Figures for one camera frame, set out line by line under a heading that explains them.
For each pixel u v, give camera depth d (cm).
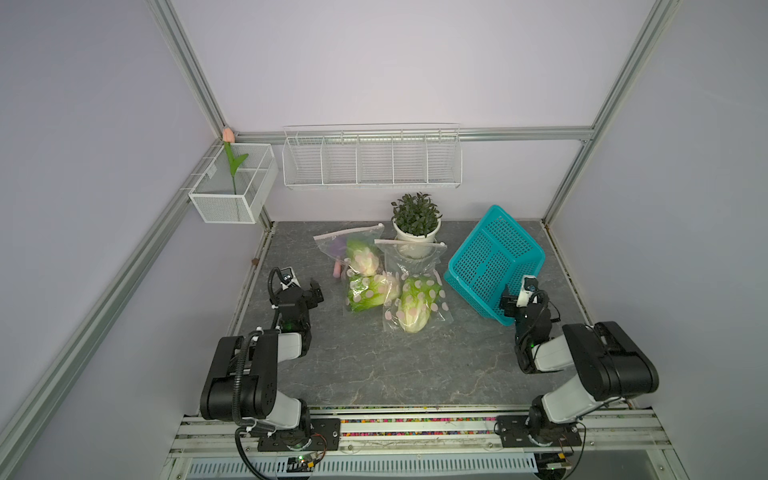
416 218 98
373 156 104
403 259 105
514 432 74
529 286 77
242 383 41
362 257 92
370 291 89
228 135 89
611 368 46
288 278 78
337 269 103
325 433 74
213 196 76
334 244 98
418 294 89
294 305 70
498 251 108
